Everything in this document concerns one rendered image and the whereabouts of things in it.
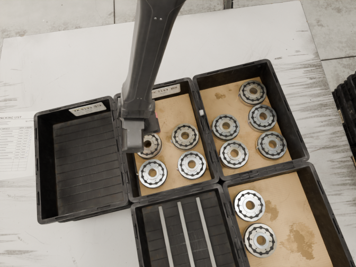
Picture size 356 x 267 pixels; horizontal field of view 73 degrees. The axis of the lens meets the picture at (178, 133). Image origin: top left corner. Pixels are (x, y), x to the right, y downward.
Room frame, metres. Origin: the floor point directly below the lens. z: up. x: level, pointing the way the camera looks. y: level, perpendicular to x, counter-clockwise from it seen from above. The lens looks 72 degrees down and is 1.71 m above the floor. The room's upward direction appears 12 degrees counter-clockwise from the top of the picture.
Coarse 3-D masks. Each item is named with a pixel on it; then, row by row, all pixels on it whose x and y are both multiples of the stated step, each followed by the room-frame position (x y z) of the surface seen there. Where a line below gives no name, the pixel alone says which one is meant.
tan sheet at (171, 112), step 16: (176, 96) 0.45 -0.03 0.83; (160, 112) 0.39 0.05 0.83; (176, 112) 0.38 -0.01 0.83; (192, 112) 0.37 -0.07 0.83; (144, 160) 0.21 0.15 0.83; (160, 160) 0.20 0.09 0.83; (176, 160) 0.19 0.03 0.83; (176, 176) 0.13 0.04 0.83; (208, 176) 0.11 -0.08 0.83; (144, 192) 0.10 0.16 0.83
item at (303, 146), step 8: (248, 64) 0.47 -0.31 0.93; (256, 64) 0.46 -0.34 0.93; (208, 72) 0.47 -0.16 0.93; (216, 72) 0.47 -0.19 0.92; (224, 72) 0.46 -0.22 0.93; (272, 72) 0.42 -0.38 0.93; (192, 80) 0.45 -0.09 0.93; (280, 88) 0.34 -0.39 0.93; (200, 96) 0.38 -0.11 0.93; (280, 96) 0.32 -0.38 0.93; (200, 104) 0.35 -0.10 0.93; (288, 104) 0.28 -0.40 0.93; (288, 112) 0.25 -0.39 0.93; (208, 128) 0.26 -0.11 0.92; (296, 128) 0.19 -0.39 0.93; (208, 136) 0.23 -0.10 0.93; (296, 136) 0.17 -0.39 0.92; (304, 144) 0.13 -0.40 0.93; (216, 152) 0.17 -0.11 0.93; (304, 152) 0.11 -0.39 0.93; (216, 160) 0.14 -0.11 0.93; (296, 160) 0.09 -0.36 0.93; (304, 160) 0.08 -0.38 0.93; (256, 168) 0.09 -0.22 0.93; (264, 168) 0.08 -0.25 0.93; (272, 168) 0.08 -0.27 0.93; (224, 176) 0.08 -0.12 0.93; (232, 176) 0.08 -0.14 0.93; (240, 176) 0.07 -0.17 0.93
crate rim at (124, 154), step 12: (156, 84) 0.46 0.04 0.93; (168, 84) 0.45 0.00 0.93; (192, 84) 0.43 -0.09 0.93; (120, 96) 0.45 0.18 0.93; (192, 96) 0.39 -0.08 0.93; (120, 120) 0.35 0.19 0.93; (120, 132) 0.30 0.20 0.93; (204, 132) 0.24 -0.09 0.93; (120, 144) 0.26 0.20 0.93; (216, 168) 0.11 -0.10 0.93; (216, 180) 0.08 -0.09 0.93; (132, 192) 0.09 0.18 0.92; (156, 192) 0.08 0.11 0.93; (168, 192) 0.07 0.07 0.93
